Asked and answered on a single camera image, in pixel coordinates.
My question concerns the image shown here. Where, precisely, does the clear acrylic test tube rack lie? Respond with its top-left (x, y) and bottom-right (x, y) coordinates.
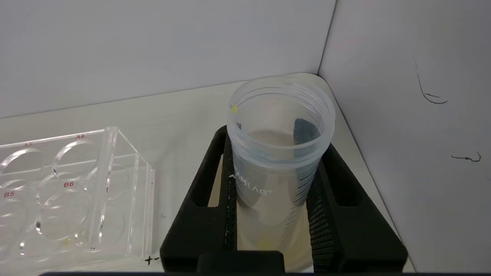
top-left (0, 126), bottom-right (156, 269)

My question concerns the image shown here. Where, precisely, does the test tube with yellow pigment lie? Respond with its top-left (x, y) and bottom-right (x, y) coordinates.
top-left (226, 76), bottom-right (336, 269)

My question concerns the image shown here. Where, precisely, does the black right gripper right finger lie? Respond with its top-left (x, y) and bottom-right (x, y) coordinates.
top-left (307, 144), bottom-right (408, 273)

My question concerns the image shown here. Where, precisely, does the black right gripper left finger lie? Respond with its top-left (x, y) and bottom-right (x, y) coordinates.
top-left (159, 125), bottom-right (285, 273)

